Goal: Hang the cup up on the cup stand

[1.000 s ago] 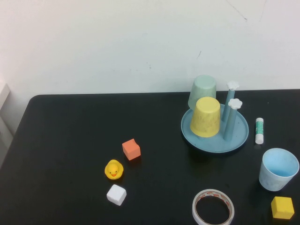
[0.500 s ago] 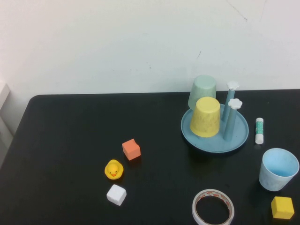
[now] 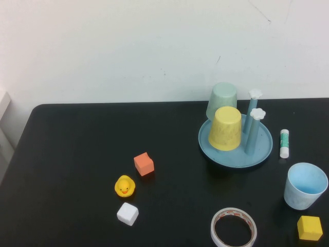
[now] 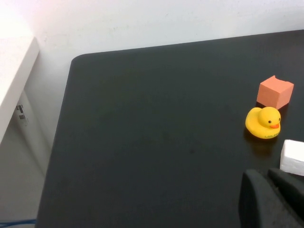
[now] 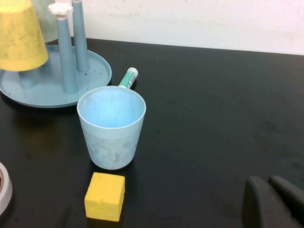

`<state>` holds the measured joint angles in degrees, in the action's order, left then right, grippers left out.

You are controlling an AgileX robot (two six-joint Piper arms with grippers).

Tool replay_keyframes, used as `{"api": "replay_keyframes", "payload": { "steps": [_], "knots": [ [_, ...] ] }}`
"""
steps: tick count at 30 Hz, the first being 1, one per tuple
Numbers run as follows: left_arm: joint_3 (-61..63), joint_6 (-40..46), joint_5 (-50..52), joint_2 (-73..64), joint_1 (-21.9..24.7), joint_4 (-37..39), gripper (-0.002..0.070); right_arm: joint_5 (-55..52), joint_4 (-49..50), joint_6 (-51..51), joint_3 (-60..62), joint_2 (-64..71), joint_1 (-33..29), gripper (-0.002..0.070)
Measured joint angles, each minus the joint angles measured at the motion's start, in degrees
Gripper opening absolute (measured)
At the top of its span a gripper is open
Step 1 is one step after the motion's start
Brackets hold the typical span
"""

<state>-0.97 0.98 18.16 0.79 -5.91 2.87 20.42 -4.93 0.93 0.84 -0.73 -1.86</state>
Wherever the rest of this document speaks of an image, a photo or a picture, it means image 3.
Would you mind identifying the light blue plastic cup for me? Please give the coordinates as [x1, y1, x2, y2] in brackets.
[283, 162, 329, 210]

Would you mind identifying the yellow plastic cup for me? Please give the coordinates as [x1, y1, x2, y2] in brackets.
[208, 106, 242, 151]

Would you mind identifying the pale green plastic cup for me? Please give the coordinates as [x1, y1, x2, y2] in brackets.
[206, 82, 237, 120]

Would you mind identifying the blue cup stand with posts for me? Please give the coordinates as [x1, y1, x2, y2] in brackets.
[198, 89, 273, 169]

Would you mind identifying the orange foam cube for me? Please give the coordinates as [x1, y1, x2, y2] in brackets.
[133, 151, 155, 177]

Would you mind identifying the yellow rubber duck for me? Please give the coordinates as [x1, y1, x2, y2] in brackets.
[114, 174, 136, 198]

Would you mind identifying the white foam cube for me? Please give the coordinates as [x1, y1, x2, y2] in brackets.
[116, 202, 139, 226]

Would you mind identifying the white adhesive tape roll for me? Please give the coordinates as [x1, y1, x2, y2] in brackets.
[211, 207, 258, 247]

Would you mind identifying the green and white glue stick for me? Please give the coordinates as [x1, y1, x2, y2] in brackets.
[279, 129, 290, 159]

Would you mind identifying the yellow foam cube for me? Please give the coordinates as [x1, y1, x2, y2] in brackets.
[297, 215, 323, 241]

